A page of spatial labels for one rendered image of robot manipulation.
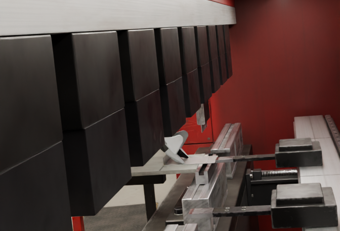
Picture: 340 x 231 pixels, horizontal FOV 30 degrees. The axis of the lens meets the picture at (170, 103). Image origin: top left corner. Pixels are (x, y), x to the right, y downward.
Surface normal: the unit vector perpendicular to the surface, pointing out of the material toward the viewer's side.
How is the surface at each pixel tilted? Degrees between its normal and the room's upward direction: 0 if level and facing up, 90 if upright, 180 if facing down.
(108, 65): 90
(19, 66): 90
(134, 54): 90
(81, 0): 90
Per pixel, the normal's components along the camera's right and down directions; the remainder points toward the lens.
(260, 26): -0.18, 0.13
